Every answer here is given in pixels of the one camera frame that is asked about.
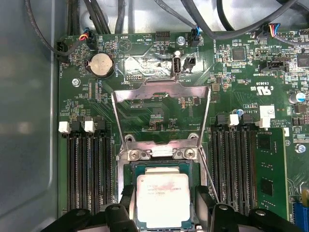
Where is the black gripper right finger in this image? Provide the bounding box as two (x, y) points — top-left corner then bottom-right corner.
(193, 185), (306, 232)

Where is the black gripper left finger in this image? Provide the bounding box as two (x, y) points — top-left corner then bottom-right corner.
(43, 185), (140, 232)

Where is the silver-topped green CPU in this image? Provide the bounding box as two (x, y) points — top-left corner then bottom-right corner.
(132, 163), (195, 230)

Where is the metal socket cover frame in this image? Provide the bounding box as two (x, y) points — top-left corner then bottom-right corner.
(112, 81), (212, 155)

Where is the RAM slot with black clips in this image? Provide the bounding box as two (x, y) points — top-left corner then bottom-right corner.
(236, 114), (253, 217)
(71, 116), (89, 215)
(95, 116), (113, 208)
(211, 115), (227, 208)

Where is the RAM slot with white clips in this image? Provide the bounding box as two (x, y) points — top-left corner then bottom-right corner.
(84, 119), (101, 213)
(248, 117), (271, 211)
(58, 120), (78, 215)
(224, 114), (239, 216)

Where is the blue expansion slot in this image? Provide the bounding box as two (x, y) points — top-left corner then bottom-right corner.
(292, 202), (309, 228)

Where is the green RAM stick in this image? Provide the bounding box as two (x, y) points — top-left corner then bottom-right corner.
(255, 127), (289, 219)

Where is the white barcode sticker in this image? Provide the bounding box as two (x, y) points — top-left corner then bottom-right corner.
(260, 105), (276, 119)

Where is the green motherboard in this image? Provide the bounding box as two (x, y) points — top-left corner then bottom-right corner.
(57, 30), (309, 232)

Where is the blue-topped capacitor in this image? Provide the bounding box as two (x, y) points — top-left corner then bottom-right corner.
(289, 91), (305, 104)

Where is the open metal PC case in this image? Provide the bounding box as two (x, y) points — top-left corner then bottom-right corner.
(0, 0), (309, 232)

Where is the silver coin cell battery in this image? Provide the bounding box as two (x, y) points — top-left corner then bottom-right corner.
(85, 52), (114, 78)

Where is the small black jumper block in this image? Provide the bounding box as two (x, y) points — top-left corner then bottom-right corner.
(183, 57), (196, 73)

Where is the internal USB port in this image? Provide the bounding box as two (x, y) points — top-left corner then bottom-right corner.
(171, 55), (182, 78)

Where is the square black chip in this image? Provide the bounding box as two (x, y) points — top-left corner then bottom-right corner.
(232, 47), (246, 61)

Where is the black fan connector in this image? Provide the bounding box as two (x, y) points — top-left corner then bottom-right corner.
(85, 33), (99, 50)
(190, 28), (201, 48)
(256, 23), (275, 39)

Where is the black pin header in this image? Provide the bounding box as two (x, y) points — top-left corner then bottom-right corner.
(155, 30), (171, 42)

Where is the thin wire locking lever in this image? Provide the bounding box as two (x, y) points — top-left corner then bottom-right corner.
(197, 147), (220, 205)

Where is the black cable plug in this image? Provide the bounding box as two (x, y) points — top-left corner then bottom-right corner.
(56, 41), (68, 58)

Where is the long grey cable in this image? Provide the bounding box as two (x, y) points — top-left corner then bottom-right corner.
(181, 0), (300, 37)

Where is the thick black cable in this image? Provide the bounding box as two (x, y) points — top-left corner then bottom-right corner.
(216, 0), (236, 31)

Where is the thick dark cable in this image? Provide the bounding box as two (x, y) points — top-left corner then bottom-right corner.
(26, 0), (64, 58)

